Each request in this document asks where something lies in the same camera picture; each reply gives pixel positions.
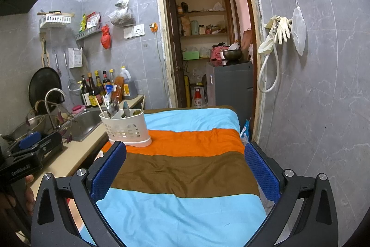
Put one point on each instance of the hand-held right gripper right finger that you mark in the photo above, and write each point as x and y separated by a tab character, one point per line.
263	174

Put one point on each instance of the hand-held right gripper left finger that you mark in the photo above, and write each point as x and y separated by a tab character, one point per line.
107	173

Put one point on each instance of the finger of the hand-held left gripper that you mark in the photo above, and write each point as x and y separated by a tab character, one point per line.
50	145
29	139

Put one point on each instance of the white plastic utensil holder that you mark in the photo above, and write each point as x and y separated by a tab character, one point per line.
127	129

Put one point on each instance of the wooden chopstick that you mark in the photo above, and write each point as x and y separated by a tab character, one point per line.
101	110
104	101

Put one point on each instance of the gold spoon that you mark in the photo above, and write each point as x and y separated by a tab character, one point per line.
135	112

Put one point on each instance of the long silver spoon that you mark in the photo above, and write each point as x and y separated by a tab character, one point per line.
126	108

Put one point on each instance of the black fork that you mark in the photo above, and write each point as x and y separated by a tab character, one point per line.
115	103

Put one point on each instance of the person's left hand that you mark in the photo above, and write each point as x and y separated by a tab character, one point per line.
30	195

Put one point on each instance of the beige kitchen counter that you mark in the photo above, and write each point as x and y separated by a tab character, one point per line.
75	154

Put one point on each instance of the steel sink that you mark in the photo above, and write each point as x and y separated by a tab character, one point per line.
86	122

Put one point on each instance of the pink sponge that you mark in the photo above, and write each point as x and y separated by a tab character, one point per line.
78	109

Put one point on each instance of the blue plastic bag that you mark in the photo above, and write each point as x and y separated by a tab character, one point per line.
245	131

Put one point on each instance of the metal faucet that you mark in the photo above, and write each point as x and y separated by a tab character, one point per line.
55	92

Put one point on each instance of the black frying pan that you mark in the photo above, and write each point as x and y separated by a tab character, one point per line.
42	82

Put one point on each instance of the dark sauce bottle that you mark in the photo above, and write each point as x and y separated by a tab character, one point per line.
106	78
99	85
94	96
86	96

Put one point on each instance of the hanging metal strainer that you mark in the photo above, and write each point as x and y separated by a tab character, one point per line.
73	86

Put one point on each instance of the striped blanket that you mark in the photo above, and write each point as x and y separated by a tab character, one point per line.
182	177

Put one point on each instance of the blue white packet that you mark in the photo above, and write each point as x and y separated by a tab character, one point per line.
109	92

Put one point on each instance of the hanging metal peeler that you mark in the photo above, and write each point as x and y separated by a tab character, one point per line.
57	64

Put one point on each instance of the red-orange spice packet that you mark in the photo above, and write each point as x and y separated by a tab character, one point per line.
118	90

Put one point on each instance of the large oil jug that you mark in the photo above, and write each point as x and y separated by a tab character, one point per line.
128	87

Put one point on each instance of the wooden hanging trivet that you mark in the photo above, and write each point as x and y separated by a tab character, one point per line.
45	51

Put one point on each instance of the clear sauce bottle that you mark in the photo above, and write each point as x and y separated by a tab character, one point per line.
111	76

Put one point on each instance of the grey cabinet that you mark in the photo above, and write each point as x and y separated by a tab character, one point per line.
229	87

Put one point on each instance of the white bottle red label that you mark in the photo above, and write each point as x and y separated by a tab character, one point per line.
199	96

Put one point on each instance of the yellow stick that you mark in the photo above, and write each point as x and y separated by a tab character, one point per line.
187	90

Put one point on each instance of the red plastic bag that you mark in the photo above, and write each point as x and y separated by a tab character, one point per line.
105	37

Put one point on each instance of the dark metal bowl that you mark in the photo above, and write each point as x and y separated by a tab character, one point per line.
232	54

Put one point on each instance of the red cloth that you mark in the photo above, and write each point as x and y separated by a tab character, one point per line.
216	57

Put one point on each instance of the green snack packet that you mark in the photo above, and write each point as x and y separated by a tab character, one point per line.
83	22

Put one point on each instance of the cream rubber glove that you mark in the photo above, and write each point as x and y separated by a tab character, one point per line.
281	30
264	46

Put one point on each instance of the red snack packet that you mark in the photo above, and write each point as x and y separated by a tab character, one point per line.
93	20

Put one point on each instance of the wooden board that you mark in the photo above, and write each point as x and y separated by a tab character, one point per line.
247	41

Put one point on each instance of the green box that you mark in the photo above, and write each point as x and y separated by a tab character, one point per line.
191	55

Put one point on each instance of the brown wooden door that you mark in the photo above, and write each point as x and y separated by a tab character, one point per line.
175	47

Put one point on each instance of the white mesh bag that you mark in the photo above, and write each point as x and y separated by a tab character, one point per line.
299	30

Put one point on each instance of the clear hanging plastic bag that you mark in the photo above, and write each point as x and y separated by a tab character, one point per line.
122	14

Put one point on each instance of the orange plug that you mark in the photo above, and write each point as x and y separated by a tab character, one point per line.
154	27

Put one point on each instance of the glass jar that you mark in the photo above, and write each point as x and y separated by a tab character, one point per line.
202	30

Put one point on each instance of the green canister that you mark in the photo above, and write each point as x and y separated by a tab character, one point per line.
194	28

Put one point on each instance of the wooden shelf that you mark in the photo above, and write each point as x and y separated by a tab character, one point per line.
202	14

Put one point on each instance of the white plastic bag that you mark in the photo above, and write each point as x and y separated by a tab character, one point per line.
218	6

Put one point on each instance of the white wall-mounted box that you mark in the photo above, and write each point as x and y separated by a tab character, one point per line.
76	57

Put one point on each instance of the metal wall rack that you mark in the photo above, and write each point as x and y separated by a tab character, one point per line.
88	33

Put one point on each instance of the white wall basket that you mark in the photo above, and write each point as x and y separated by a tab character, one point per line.
56	20

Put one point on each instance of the white wall switch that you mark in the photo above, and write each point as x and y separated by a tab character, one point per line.
129	32

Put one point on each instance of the white wall socket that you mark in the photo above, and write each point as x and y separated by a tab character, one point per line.
139	30

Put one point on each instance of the white door frame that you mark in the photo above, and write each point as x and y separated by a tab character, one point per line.
160	33

